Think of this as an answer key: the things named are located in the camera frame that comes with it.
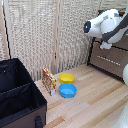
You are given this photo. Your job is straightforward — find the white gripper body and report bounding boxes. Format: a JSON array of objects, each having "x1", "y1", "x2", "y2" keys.
[{"x1": 99, "y1": 40, "x2": 113, "y2": 51}]

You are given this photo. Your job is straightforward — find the dark brown drawer cabinet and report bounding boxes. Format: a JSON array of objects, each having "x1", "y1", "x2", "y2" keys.
[{"x1": 86, "y1": 35, "x2": 128, "y2": 81}]

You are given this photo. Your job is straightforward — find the yellow plastic bowl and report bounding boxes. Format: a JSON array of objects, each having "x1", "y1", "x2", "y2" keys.
[{"x1": 58, "y1": 72, "x2": 76, "y2": 85}]

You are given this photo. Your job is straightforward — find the blue plastic bowl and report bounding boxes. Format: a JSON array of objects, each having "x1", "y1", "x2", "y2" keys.
[{"x1": 58, "y1": 82, "x2": 78, "y2": 99}]

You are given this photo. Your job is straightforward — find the yellow snack box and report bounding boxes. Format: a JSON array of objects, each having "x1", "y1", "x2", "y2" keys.
[{"x1": 41, "y1": 67, "x2": 58, "y2": 97}]

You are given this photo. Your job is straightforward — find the black fabric storage box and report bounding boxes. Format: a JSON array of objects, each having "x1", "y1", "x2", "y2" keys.
[{"x1": 0, "y1": 58, "x2": 48, "y2": 128}]

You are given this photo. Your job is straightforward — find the silver drawer handle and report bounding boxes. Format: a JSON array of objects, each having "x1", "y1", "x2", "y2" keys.
[{"x1": 96, "y1": 54, "x2": 122, "y2": 67}]

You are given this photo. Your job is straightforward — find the black box strap handle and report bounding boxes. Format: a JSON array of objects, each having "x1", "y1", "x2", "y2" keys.
[{"x1": 34, "y1": 115, "x2": 45, "y2": 128}]

